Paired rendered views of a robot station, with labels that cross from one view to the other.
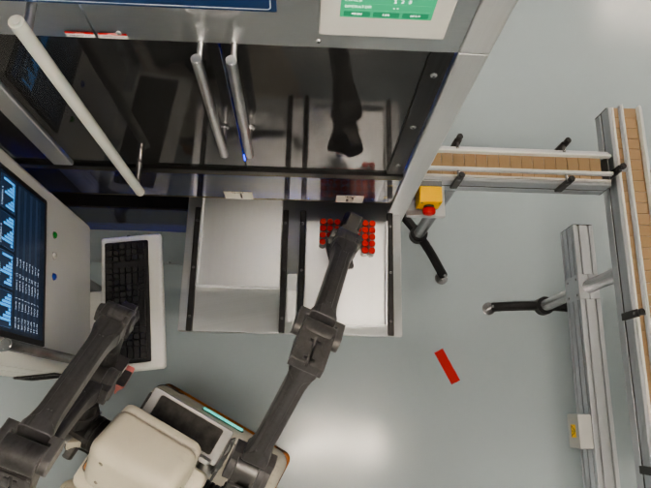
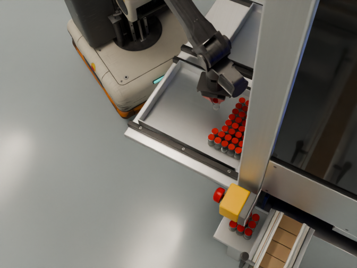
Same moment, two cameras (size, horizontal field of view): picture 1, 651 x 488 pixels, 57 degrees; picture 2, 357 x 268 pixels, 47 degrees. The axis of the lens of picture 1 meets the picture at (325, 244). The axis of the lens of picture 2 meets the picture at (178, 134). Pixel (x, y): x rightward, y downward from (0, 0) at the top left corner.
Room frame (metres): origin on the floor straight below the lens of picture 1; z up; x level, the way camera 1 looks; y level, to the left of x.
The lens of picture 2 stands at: (0.84, -0.60, 2.04)
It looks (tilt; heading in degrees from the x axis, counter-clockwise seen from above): 63 degrees down; 135
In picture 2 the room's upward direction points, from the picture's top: 9 degrees counter-clockwise
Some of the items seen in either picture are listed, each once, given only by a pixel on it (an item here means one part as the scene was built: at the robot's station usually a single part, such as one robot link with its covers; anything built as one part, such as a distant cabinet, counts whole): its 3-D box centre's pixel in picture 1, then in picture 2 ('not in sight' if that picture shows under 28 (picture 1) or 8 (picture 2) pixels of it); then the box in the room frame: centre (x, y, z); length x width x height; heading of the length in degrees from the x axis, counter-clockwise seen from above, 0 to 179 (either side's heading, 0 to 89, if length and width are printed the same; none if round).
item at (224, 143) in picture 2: (347, 237); (236, 126); (0.56, -0.07, 0.90); 0.18 x 0.02 x 0.05; 96
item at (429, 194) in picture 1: (428, 196); (236, 203); (0.70, -0.30, 0.99); 0.08 x 0.07 x 0.07; 7
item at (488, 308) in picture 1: (540, 307); not in sight; (0.61, -1.02, 0.07); 0.50 x 0.08 x 0.14; 97
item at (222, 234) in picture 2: (424, 197); (245, 228); (0.75, -0.31, 0.87); 0.14 x 0.13 x 0.02; 7
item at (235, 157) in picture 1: (131, 111); not in sight; (0.59, 0.48, 1.50); 0.47 x 0.01 x 0.59; 97
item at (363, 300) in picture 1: (346, 271); (205, 112); (0.45, -0.08, 0.90); 0.34 x 0.26 x 0.04; 6
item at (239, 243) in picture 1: (240, 234); (281, 48); (0.51, 0.27, 0.90); 0.34 x 0.26 x 0.04; 7
